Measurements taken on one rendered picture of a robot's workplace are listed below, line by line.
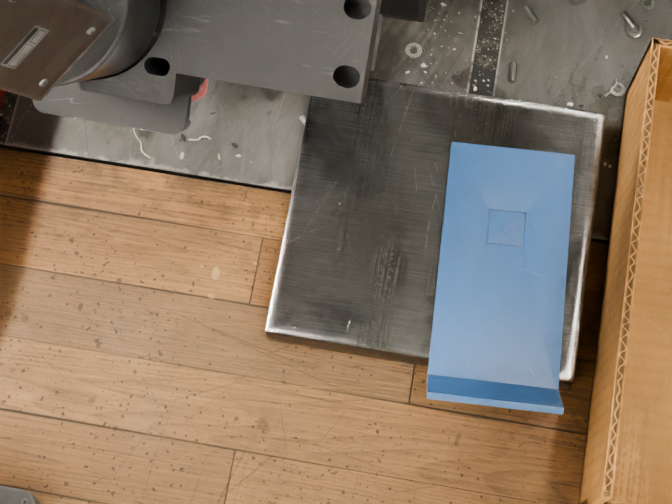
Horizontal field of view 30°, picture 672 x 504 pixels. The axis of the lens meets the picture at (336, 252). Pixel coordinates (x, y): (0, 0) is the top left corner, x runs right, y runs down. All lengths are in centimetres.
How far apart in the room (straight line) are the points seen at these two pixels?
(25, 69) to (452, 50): 43
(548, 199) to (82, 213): 27
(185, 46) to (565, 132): 32
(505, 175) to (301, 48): 27
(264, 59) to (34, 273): 31
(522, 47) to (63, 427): 35
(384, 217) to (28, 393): 22
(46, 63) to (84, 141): 38
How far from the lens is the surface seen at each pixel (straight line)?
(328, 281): 69
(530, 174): 72
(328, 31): 46
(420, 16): 77
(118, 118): 53
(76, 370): 72
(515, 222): 70
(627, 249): 67
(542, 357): 69
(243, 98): 76
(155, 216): 73
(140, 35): 45
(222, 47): 47
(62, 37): 38
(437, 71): 76
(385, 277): 69
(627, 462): 70
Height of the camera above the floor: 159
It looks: 72 degrees down
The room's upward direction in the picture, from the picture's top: 3 degrees counter-clockwise
